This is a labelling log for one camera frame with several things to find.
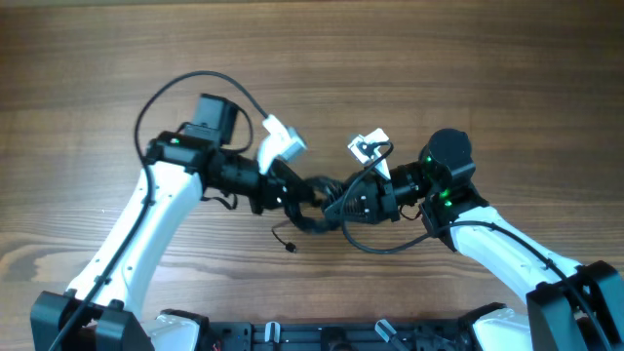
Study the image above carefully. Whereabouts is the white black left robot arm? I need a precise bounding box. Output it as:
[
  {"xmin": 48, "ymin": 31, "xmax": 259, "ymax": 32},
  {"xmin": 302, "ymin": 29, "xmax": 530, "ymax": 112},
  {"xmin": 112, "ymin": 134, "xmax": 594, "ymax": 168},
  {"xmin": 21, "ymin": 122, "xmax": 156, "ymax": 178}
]
[{"xmin": 30, "ymin": 94, "xmax": 313, "ymax": 350}]

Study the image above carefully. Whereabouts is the black cable bundle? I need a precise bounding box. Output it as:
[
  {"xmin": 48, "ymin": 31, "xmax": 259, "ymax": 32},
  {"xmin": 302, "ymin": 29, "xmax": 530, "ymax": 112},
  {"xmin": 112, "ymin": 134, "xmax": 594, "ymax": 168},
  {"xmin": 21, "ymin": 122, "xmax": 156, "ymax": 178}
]
[{"xmin": 270, "ymin": 175, "xmax": 348, "ymax": 254}]

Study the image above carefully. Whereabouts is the black left camera cable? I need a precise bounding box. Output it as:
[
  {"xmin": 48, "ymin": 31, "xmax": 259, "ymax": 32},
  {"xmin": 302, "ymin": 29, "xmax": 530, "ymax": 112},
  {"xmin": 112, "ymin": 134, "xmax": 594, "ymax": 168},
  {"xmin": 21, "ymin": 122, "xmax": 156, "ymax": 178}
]
[{"xmin": 46, "ymin": 70, "xmax": 270, "ymax": 351}]

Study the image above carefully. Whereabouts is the black camera cable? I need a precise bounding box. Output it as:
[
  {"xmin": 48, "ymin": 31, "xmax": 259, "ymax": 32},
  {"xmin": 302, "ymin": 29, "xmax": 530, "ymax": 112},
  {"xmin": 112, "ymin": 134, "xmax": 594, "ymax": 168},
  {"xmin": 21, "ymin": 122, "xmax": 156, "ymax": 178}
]
[
  {"xmin": 46, "ymin": 70, "xmax": 270, "ymax": 351},
  {"xmin": 338, "ymin": 139, "xmax": 615, "ymax": 351}
]

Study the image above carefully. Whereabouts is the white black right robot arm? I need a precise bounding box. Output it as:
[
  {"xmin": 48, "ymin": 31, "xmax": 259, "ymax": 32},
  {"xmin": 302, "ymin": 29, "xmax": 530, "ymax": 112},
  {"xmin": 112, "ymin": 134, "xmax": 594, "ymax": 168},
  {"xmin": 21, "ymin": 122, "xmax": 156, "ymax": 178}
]
[{"xmin": 323, "ymin": 129, "xmax": 623, "ymax": 350}]

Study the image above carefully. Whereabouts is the black right camera cable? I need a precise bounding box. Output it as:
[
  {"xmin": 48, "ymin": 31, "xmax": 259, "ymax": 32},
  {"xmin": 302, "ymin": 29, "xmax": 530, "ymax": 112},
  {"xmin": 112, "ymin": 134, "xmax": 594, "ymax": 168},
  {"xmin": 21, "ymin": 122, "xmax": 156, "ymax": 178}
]
[{"xmin": 338, "ymin": 139, "xmax": 615, "ymax": 351}]

